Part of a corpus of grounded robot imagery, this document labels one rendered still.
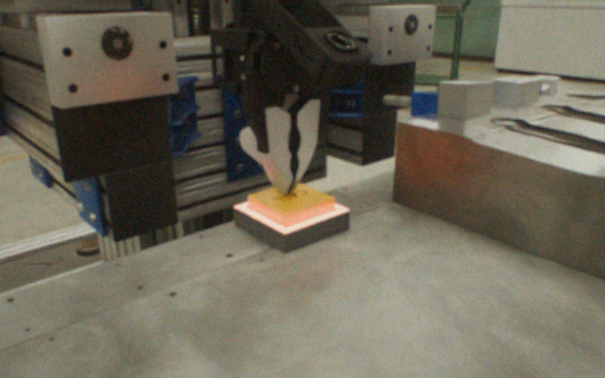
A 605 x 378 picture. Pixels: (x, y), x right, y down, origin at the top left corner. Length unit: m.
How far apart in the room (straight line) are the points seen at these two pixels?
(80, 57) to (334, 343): 0.39
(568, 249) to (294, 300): 0.23
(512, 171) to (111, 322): 0.34
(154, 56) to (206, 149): 0.25
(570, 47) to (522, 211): 6.81
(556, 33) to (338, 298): 7.00
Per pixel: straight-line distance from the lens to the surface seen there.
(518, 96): 0.65
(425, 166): 0.53
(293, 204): 0.47
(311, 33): 0.40
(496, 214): 0.50
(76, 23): 0.58
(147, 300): 0.41
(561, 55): 7.31
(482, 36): 8.68
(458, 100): 0.57
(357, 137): 0.91
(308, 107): 0.47
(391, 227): 0.51
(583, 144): 0.55
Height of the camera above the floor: 1.01
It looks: 22 degrees down
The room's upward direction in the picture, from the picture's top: straight up
